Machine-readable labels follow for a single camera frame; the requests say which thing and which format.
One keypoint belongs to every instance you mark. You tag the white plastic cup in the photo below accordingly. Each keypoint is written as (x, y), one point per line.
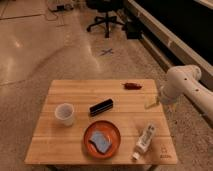
(65, 114)

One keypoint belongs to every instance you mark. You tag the white tube bottle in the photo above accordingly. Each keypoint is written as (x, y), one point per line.
(144, 141)

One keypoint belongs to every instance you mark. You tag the black box on floor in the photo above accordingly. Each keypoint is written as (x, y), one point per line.
(133, 31)

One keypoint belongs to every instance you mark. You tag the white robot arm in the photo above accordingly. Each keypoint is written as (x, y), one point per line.
(185, 80)

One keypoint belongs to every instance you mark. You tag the orange plate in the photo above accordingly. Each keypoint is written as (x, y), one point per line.
(110, 131)

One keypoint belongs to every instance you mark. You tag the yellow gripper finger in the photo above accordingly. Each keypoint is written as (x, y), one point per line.
(151, 102)

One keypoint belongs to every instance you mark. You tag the wooden table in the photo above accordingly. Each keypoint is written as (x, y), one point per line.
(56, 144)

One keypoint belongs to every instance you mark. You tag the red chili pepper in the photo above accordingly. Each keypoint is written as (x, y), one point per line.
(132, 86)

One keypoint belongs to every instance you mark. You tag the black rectangular case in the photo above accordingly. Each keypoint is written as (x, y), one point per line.
(101, 107)

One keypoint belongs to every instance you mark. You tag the blue sponge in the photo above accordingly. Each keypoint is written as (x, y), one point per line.
(101, 143)

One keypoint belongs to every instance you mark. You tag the white device on floor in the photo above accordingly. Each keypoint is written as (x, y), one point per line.
(60, 5)

